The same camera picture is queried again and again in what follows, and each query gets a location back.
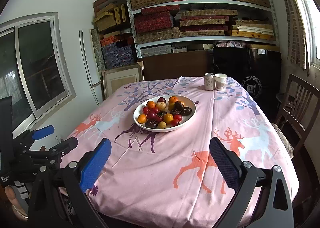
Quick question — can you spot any white paper cup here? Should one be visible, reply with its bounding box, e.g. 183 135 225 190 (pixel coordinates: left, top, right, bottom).
214 73 227 91

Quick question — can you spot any dark water chestnut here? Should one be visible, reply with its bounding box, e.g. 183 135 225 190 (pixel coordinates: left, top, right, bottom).
144 120 158 129
174 101 184 111
181 106 193 116

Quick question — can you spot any pink deer tablecloth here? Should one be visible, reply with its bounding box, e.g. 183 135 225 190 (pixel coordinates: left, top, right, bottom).
62 77 299 227

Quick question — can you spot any pink drink can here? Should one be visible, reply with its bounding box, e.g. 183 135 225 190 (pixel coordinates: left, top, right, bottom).
204 73 215 91

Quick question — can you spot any window with grey frame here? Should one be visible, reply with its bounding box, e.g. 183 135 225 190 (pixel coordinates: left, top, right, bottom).
1 12 76 137

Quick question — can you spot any large orange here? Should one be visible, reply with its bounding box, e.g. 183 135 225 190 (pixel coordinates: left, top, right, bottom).
169 96 178 104

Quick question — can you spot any small mandarin orange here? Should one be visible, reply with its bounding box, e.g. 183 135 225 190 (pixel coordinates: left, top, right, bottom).
146 101 156 110

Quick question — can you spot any wooden chair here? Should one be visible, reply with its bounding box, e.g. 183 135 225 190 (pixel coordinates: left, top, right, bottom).
272 74 319 158

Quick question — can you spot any yellow-orange round fruit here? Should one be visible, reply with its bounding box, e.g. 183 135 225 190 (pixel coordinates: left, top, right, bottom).
163 114 174 124

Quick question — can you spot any dark red plum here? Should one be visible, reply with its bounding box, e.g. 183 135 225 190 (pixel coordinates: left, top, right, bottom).
146 111 157 121

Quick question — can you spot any red cherry tomato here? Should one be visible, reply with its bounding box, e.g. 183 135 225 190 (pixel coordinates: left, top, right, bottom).
143 106 150 115

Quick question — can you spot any framed picture leaning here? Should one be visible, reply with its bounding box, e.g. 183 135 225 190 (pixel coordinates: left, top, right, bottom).
102 62 144 99

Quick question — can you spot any dark water chestnut front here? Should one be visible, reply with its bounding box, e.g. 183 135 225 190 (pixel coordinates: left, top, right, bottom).
144 120 158 129

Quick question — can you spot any white oval plate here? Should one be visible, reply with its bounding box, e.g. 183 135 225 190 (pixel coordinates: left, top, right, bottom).
133 95 197 133

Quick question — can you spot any small orange fruit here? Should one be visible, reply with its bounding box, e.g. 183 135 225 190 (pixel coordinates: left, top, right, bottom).
137 114 148 124

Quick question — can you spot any left hand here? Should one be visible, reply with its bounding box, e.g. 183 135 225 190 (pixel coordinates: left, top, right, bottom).
5 186 28 221

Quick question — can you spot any metal storage shelf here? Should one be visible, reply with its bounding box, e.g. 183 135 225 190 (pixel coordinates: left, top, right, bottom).
127 0 279 58

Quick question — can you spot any pale yellow potato-like fruit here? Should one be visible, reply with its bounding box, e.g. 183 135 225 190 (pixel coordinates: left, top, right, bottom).
157 102 167 111

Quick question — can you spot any small yellow longan fruit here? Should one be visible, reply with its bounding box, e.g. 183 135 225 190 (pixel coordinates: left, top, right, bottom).
157 121 167 129

